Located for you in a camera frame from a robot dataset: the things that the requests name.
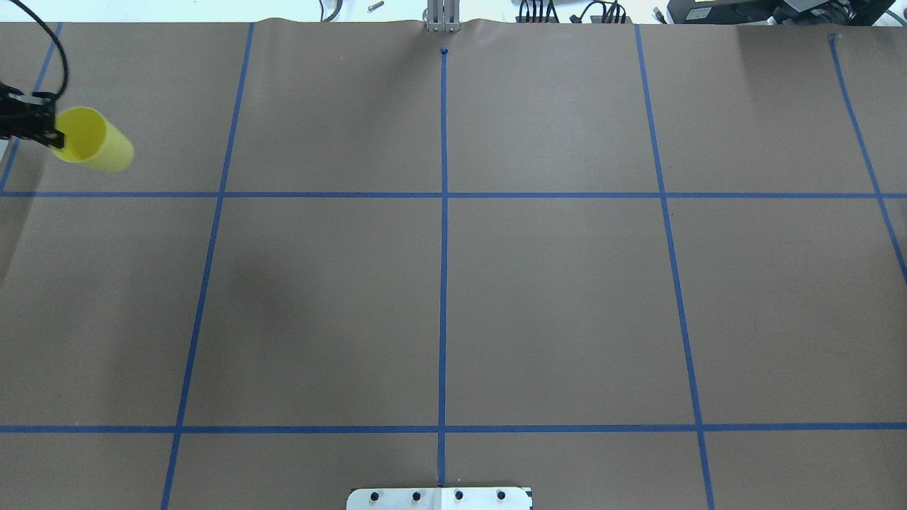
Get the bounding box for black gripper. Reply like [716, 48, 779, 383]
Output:
[1, 83, 66, 149]

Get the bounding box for yellow plastic cup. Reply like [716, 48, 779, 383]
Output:
[52, 106, 134, 172]

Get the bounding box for black power strip connectors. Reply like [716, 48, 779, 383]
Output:
[513, 1, 632, 25]

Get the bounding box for black monitor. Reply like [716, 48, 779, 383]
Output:
[667, 1, 895, 26]

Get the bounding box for aluminium frame post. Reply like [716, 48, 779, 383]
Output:
[424, 0, 462, 33]

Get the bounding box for white pedestal column base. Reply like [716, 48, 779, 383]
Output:
[346, 487, 534, 509]

